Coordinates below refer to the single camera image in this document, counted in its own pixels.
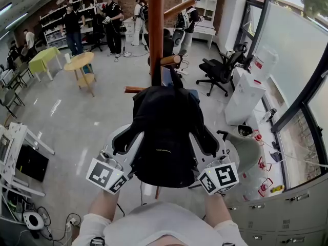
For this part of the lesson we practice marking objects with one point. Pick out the black monitor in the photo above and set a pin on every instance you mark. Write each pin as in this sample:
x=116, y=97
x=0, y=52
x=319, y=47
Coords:
x=32, y=163

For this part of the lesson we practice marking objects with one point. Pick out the dark folding chair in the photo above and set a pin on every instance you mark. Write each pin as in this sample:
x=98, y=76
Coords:
x=21, y=72
x=10, y=100

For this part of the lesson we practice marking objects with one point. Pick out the white shelving unit with items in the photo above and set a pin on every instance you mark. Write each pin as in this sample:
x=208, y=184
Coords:
x=55, y=27

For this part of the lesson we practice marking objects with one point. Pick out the black backpack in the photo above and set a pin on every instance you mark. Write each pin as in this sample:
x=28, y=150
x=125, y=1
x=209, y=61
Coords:
x=166, y=132

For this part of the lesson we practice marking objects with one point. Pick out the white cup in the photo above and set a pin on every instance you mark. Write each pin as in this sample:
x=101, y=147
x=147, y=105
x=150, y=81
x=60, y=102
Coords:
x=67, y=58

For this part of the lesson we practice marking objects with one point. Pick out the black office chair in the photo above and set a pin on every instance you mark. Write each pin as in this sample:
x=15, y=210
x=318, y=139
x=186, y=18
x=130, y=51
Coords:
x=98, y=35
x=220, y=70
x=167, y=47

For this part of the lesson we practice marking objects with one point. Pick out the table with green cloth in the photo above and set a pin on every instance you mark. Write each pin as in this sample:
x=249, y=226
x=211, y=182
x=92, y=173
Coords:
x=43, y=59

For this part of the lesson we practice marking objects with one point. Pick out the clear water bottle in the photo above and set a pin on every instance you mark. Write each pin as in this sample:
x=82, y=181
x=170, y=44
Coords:
x=267, y=116

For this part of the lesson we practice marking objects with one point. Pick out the clear water jug red label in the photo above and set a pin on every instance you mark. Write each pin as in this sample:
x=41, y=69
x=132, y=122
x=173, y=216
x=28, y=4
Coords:
x=265, y=61

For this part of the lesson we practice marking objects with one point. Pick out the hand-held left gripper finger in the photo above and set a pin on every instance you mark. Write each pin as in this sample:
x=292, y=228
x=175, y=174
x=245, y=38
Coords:
x=134, y=152
x=112, y=134

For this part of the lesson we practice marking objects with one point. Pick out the small yellow object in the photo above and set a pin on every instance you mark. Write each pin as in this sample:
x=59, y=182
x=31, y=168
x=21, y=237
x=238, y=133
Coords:
x=278, y=188

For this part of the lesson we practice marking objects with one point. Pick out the white metal workstation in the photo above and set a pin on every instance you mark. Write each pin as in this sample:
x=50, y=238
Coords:
x=15, y=140

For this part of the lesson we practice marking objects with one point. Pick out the blue box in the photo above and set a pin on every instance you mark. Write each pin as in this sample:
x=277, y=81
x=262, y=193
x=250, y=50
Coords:
x=87, y=68

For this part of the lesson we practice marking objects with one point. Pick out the person's white shirt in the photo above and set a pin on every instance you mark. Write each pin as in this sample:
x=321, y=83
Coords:
x=164, y=224

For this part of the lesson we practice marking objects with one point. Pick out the white round device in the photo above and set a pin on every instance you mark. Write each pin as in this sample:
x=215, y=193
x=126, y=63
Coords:
x=33, y=220

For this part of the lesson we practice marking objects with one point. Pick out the white desk with drawers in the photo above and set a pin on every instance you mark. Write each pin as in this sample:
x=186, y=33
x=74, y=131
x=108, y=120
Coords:
x=129, y=28

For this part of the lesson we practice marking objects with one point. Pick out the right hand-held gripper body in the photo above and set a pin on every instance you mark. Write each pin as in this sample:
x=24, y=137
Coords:
x=220, y=177

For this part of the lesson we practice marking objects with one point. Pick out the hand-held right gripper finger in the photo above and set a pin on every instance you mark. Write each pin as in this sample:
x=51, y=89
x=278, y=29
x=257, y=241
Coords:
x=198, y=152
x=222, y=143

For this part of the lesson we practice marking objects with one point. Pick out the black harness buckle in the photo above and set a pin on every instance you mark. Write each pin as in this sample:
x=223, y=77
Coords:
x=97, y=241
x=228, y=244

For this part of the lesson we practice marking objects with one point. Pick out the grey metal lockers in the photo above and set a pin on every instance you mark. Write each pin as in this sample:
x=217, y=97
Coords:
x=282, y=214

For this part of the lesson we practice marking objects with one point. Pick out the white power strip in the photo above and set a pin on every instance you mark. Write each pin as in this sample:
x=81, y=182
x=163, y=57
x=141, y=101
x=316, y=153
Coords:
x=71, y=222
x=127, y=54
x=182, y=72

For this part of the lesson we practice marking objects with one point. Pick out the long ceiling light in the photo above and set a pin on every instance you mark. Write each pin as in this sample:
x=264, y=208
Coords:
x=16, y=20
x=5, y=9

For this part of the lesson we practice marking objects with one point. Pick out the white desk with hutch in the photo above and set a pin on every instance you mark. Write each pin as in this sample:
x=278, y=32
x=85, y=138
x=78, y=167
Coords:
x=205, y=14

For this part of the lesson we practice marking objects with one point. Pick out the black framed window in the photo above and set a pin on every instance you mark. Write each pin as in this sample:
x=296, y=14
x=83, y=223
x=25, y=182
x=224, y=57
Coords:
x=294, y=60

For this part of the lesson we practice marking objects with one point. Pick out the round wooden table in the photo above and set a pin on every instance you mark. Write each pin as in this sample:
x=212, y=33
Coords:
x=79, y=60

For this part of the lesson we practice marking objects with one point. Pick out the grey chair with black frame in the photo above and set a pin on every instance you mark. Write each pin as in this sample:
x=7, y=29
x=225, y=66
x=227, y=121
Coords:
x=246, y=152

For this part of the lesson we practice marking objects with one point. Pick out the brown wooden coat rack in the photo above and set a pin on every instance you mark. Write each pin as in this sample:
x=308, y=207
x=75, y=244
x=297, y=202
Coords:
x=156, y=22

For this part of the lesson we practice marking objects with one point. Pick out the black bottle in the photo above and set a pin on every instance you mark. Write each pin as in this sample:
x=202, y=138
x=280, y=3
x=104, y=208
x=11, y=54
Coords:
x=273, y=111

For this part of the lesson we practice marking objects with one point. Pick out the person's right forearm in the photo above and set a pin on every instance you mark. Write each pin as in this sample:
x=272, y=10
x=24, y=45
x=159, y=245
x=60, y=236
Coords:
x=217, y=209

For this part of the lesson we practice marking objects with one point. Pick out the person's left forearm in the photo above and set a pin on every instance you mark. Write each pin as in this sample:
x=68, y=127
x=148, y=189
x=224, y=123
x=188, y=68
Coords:
x=103, y=206

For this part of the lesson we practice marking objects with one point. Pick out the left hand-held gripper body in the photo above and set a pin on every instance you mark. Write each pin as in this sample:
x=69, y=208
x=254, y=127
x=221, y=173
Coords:
x=107, y=173

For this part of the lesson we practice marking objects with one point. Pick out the small white trash bin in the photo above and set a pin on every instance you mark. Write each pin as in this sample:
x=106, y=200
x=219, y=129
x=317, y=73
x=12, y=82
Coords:
x=244, y=130

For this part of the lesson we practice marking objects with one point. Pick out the black pouch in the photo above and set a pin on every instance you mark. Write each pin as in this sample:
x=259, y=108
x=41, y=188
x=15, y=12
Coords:
x=275, y=155

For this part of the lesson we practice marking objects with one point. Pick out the blue chair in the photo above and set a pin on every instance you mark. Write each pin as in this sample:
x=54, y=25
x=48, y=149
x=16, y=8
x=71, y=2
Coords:
x=194, y=96

